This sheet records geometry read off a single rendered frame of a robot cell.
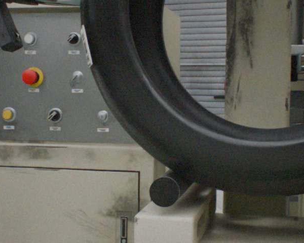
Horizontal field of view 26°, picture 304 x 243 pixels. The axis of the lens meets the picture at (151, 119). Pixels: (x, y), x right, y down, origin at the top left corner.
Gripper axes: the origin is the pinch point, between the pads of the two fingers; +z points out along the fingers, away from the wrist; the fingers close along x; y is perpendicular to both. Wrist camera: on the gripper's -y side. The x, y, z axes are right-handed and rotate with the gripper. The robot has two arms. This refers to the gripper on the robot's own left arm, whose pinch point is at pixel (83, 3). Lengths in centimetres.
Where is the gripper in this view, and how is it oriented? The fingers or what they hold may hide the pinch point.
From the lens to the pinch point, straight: 111.0
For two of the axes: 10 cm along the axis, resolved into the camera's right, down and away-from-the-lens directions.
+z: 9.7, 1.3, -1.9
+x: 2.0, -0.5, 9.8
